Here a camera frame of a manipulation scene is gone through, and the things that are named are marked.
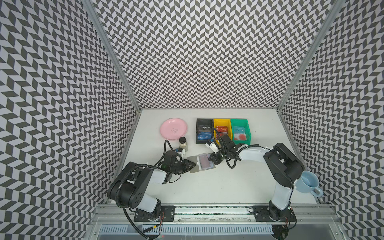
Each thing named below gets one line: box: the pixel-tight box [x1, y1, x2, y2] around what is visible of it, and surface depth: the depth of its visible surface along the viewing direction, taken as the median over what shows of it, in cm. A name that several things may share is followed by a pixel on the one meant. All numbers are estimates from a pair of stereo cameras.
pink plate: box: [159, 118, 188, 140], surface depth 108 cm
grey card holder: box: [187, 153, 216, 174], surface depth 91 cm
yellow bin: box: [213, 118, 233, 142], surface depth 104 cm
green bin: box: [230, 119, 252, 145], surface depth 103 cm
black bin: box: [195, 118, 214, 144], surface depth 104 cm
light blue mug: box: [295, 170, 324, 197], surface depth 80 cm
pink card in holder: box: [199, 153, 214, 170], surface depth 92 cm
